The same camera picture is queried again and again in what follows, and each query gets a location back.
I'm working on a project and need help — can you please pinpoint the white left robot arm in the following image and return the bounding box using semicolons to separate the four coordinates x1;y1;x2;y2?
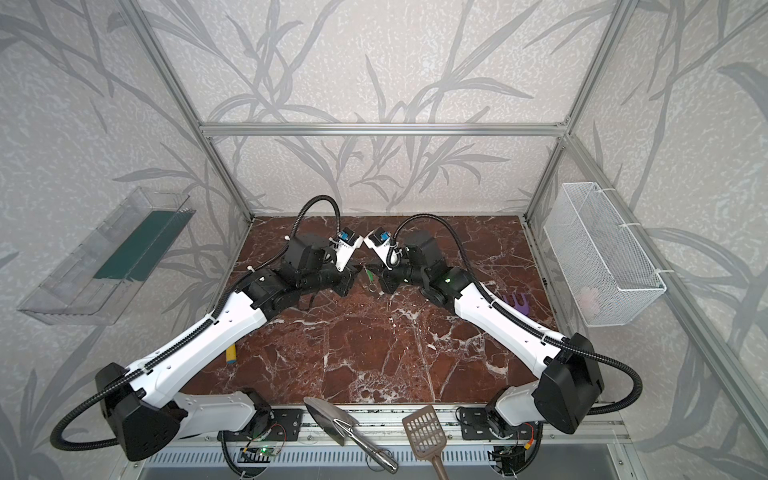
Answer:
96;229;363;461

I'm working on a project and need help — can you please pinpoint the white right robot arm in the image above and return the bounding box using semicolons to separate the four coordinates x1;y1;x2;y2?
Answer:
371;231;604;436

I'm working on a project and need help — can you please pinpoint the green yellow garden spade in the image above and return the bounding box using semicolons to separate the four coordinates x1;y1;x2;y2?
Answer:
225;344;237;364

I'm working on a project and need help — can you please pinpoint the steel garden trowel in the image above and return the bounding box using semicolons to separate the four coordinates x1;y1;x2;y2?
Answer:
303;397;399;474

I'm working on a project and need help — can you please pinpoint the brown slotted scoop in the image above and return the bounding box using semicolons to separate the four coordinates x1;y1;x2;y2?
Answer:
402;405;449;480

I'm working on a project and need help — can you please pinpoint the pink object in basket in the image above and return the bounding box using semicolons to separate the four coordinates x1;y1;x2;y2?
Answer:
576;287;601;320

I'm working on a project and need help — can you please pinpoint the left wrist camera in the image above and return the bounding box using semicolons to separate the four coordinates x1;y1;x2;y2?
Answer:
334;228;363;272

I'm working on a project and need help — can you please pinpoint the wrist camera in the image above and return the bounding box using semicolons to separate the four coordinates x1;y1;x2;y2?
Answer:
364;227;399;270
334;228;363;272

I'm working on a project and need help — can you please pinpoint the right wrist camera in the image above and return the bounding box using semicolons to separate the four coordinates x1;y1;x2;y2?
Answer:
364;227;399;270

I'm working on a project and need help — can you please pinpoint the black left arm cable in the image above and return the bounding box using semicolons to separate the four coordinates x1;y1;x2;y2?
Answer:
49;194;342;452

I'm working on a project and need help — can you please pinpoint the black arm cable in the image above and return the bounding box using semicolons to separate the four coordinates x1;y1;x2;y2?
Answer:
392;213;643;416
49;194;342;452

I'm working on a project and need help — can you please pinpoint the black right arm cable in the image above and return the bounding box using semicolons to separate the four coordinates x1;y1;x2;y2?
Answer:
392;213;643;416

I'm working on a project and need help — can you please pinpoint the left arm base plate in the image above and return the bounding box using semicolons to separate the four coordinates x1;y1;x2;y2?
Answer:
262;408;304;443

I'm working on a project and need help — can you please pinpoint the aluminium frame crossbar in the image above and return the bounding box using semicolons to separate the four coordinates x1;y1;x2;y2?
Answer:
200;122;566;137

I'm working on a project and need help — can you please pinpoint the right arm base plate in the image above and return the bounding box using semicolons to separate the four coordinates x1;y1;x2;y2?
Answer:
455;406;541;442

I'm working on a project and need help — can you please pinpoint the white wire mesh basket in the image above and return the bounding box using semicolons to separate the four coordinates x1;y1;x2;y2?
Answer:
544;182;667;327

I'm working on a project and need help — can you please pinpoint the aluminium frame post left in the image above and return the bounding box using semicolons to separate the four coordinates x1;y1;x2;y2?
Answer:
118;0;253;223

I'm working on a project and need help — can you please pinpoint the aluminium frame post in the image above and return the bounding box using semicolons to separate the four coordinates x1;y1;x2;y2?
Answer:
524;0;639;224
118;0;253;223

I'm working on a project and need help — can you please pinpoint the clear plastic wall bin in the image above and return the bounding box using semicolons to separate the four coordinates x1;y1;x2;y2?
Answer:
18;187;195;326

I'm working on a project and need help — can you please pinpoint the aluminium frame post right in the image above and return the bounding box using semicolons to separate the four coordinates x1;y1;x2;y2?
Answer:
524;0;639;224

